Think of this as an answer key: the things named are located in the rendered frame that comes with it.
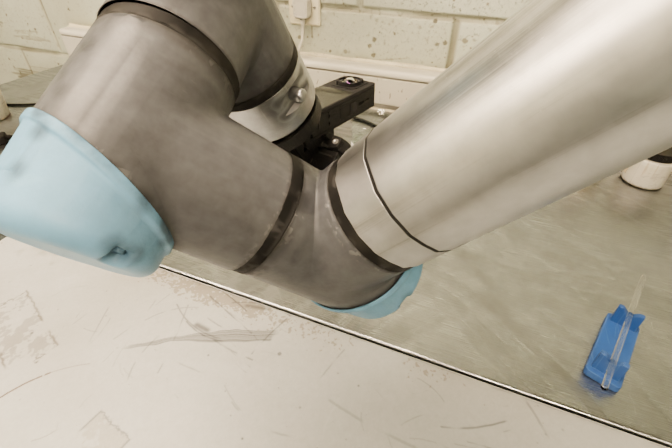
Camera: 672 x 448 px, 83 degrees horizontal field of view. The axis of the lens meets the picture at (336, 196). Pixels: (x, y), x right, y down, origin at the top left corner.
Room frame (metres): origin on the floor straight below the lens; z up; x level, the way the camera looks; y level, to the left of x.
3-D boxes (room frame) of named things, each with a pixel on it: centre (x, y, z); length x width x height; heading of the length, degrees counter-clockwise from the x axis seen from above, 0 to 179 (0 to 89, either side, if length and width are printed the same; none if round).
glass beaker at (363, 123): (0.51, -0.05, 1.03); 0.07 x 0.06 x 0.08; 150
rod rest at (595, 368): (0.25, -0.32, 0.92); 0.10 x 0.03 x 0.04; 137
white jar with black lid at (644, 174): (0.60, -0.58, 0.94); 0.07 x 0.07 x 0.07
